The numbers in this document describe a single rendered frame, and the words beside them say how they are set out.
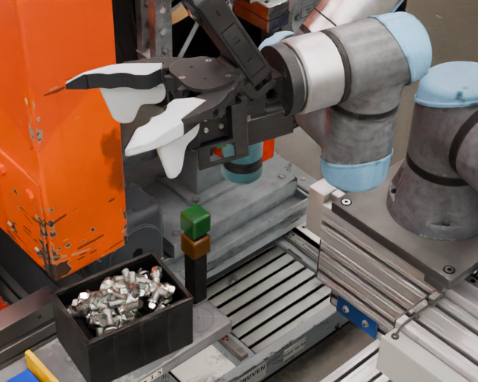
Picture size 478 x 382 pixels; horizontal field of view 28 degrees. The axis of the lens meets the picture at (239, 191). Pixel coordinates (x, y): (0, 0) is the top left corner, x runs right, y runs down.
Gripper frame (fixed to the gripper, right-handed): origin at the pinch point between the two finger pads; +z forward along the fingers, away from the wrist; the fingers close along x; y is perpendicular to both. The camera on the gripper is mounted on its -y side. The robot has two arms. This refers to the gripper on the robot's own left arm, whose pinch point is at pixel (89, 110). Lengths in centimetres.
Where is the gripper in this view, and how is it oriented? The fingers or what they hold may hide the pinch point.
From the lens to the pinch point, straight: 85.4
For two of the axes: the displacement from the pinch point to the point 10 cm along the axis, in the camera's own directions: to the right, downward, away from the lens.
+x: -4.7, -4.5, 7.6
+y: 0.4, 8.5, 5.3
